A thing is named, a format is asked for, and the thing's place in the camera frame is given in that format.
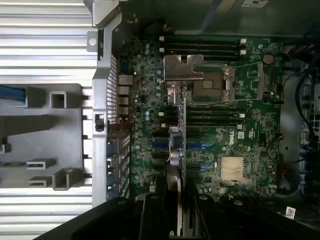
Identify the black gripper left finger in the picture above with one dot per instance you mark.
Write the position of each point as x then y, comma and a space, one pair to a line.
160, 210

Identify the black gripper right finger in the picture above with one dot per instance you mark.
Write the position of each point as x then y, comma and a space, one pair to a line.
200, 217

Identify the black expansion slot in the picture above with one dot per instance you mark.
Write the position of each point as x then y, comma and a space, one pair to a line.
193, 165

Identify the silver finned chipset heatsink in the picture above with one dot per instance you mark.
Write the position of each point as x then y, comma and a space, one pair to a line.
233, 168

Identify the blue expansion slot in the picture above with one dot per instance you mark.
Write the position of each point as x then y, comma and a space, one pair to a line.
195, 145

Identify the small white barcode sticker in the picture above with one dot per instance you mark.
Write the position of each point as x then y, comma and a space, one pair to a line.
290, 212

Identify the black RAM slot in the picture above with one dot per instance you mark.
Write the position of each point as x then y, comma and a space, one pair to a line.
212, 120
202, 51
212, 107
212, 126
212, 114
202, 45
202, 38
215, 58

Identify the green Dell motherboard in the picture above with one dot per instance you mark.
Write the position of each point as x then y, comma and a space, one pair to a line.
250, 140

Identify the grey metal PC case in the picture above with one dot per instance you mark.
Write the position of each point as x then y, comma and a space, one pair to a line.
102, 105

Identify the grey plastic parts rack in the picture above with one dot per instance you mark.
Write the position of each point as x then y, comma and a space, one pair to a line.
62, 140

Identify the rear port block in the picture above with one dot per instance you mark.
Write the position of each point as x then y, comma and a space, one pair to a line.
125, 95

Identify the CPU socket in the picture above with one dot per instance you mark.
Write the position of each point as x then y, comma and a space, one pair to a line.
212, 83

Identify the silver metal socket cover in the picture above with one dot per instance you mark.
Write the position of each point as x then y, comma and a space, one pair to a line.
178, 68

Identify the grey metal disk bay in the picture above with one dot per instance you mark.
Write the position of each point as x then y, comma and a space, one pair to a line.
314, 110

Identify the round coin cell battery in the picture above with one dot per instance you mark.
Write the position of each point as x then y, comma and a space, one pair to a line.
268, 59

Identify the white label sticker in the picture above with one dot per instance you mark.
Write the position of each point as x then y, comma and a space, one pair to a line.
256, 2

